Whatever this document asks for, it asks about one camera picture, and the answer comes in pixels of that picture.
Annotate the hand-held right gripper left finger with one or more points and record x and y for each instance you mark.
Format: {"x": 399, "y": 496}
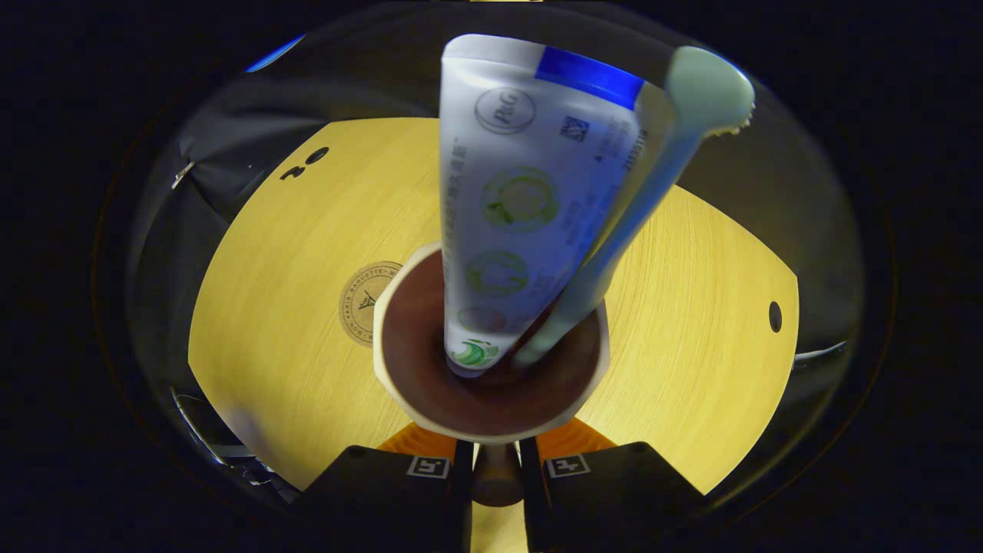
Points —
{"x": 384, "y": 507}

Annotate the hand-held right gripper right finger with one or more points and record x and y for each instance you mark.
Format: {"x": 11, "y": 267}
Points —
{"x": 614, "y": 507}

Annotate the beige cup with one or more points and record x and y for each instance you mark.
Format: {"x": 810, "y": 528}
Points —
{"x": 430, "y": 384}

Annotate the round brown coaster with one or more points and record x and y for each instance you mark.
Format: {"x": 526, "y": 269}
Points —
{"x": 361, "y": 303}

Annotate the pale green toothbrush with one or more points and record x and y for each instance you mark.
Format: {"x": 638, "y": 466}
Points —
{"x": 637, "y": 207}

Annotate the white toothpaste tube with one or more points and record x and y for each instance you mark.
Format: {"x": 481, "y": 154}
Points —
{"x": 522, "y": 192}

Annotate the wooden desktop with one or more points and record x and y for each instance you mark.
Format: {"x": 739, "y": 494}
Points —
{"x": 292, "y": 269}

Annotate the small metal clip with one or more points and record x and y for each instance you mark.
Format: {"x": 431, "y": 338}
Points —
{"x": 182, "y": 173}

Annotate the black backdrop cloth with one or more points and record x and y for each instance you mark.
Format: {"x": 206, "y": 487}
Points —
{"x": 369, "y": 84}

